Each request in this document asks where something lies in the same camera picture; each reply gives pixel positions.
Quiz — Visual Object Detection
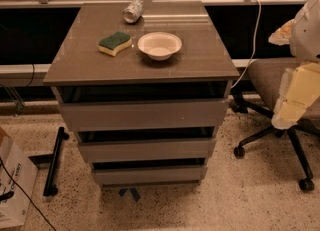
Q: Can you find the white hanging cable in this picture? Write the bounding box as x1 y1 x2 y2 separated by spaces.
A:
230 0 263 90

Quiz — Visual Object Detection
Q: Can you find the grey middle drawer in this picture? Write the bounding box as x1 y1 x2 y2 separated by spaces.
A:
78 138 216 163

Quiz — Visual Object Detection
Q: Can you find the white paper bag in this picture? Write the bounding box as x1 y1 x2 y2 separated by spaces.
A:
0 129 38 228

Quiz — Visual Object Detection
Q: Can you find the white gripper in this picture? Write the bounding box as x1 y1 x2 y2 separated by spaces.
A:
268 0 320 130

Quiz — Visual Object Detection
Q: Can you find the grey bottom drawer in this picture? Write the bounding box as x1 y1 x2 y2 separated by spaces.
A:
92 166 207 186

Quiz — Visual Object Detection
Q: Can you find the grey drawer cabinet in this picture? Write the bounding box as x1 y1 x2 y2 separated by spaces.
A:
44 2 238 174

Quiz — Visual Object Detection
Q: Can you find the silver drink can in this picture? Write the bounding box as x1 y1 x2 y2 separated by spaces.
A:
123 0 143 24

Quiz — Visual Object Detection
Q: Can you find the green yellow sponge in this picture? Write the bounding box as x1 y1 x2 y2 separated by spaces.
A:
98 32 132 56

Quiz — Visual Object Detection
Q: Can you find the grey drawer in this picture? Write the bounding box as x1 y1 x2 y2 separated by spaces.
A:
92 166 207 186
78 138 216 163
59 100 228 132

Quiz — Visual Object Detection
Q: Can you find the grey top drawer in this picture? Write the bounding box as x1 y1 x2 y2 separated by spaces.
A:
59 100 228 132

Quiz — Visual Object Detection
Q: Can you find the black cable on floor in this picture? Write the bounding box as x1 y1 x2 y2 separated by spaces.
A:
0 157 58 231

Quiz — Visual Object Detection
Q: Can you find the blue tape cross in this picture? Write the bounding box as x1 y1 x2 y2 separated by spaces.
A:
118 188 140 202

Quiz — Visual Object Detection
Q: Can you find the black wheeled stand base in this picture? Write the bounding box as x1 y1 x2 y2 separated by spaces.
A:
29 127 69 197

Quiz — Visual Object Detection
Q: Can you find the grey office chair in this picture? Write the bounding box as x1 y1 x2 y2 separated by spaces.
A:
231 58 320 192

